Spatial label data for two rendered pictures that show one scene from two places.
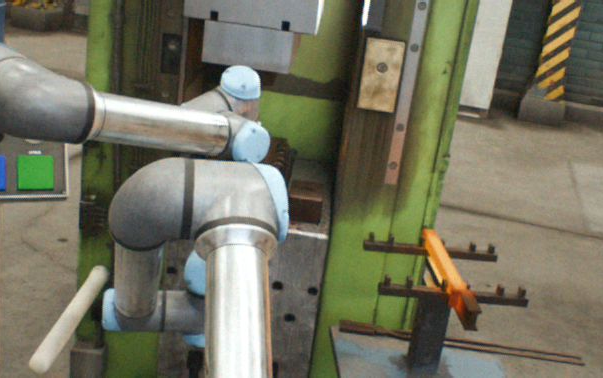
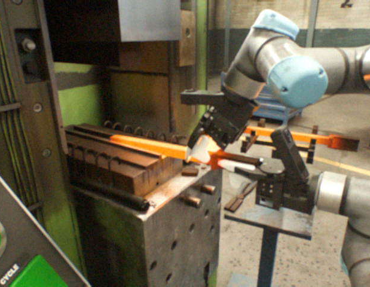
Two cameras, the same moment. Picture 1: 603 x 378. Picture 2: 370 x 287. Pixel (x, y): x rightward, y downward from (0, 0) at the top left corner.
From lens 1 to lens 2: 1.54 m
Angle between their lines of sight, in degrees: 54
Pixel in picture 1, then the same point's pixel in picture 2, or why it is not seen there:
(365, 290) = not seen: hidden behind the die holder
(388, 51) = (189, 18)
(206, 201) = not seen: outside the picture
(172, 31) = (25, 24)
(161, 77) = (28, 88)
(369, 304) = not seen: hidden behind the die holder
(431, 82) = (200, 39)
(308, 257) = (217, 180)
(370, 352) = (260, 208)
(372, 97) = (186, 56)
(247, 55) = (155, 26)
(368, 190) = (186, 124)
